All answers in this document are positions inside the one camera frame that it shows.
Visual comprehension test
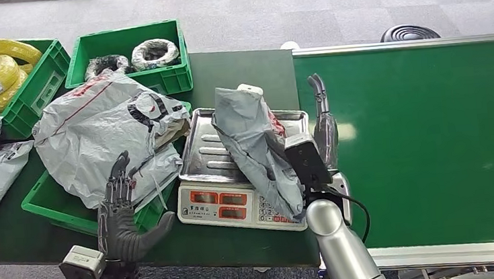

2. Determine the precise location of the grey mailer package red print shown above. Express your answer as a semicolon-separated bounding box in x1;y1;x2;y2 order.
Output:
208;79;309;230

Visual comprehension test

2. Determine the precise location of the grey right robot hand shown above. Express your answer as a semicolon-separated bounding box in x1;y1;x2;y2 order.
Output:
305;71;343;172

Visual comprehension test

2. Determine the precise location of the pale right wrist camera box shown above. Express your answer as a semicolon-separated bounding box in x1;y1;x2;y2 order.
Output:
282;130;334;195

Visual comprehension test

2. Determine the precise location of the black ribbed round base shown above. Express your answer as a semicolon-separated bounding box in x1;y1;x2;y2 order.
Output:
378;21;441;44

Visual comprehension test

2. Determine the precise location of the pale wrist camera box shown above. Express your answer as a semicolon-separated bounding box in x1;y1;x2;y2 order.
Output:
282;130;334;195
56;242;109;279

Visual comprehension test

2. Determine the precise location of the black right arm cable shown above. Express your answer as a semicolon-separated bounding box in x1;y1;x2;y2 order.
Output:
321;180;374;248

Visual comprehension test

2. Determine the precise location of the green crate holding packages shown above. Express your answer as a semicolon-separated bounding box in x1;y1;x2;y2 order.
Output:
13;99;203;245

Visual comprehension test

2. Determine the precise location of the green crate holding dark coils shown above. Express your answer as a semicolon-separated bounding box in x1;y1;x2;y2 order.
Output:
60;18;195;105

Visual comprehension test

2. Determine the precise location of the small white plastic case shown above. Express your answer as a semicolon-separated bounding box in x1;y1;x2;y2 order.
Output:
236;81;265;99

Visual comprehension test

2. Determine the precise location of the green crate holding yellow coils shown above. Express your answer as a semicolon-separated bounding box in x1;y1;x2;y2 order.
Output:
0;35;79;143

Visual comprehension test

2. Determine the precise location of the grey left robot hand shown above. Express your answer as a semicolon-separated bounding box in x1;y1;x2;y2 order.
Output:
89;146;180;266

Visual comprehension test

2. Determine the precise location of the green conveyor belt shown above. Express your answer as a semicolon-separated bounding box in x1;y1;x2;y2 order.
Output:
291;32;494;279

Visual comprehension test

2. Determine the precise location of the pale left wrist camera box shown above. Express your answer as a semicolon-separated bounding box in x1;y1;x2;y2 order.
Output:
56;242;109;279

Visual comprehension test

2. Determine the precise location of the white scale with steel tray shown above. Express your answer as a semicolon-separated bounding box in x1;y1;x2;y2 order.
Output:
167;98;320;243

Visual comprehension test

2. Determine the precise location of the white wrapped wire coil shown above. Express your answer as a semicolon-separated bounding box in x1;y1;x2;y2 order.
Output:
129;36;182;73

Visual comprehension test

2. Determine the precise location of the white flat mailer package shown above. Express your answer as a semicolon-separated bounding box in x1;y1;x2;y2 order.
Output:
119;141;188;214

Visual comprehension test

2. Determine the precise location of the black wrapped wire coil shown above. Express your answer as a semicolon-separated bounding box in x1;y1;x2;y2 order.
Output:
82;52;132;82

